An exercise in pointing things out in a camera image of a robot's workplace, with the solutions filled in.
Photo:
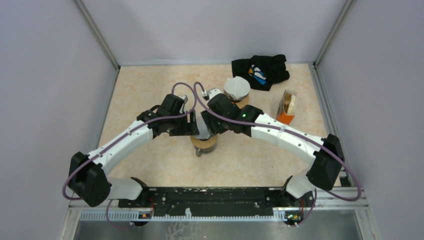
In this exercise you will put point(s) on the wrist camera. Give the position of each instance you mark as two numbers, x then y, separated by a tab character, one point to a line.
207	95
184	98

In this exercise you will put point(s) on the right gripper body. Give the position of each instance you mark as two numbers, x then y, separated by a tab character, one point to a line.
215	125

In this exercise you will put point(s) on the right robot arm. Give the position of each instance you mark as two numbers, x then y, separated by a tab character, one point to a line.
322	154

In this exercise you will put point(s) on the clear glass carafe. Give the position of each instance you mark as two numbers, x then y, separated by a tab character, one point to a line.
202	151

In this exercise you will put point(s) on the white paper coffee filter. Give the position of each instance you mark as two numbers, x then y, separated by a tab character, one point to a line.
236	86

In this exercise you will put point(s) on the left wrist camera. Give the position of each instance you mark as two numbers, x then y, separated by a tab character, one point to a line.
184	98

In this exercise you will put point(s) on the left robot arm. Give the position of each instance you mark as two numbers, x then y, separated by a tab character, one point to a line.
88	172

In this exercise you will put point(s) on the black printed cloth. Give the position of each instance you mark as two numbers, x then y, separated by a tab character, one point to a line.
261	71

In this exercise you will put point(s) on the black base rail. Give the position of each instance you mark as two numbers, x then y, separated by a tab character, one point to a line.
221	203

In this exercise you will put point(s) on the orange coffee filter pack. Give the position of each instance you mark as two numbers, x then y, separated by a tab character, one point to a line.
287	106

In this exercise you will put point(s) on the clear ribbed glass dripper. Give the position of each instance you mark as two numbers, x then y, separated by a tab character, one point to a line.
238	99

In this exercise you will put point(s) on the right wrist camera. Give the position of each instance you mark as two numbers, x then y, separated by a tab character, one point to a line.
207	95

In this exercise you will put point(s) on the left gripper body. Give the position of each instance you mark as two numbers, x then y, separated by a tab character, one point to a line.
179	126

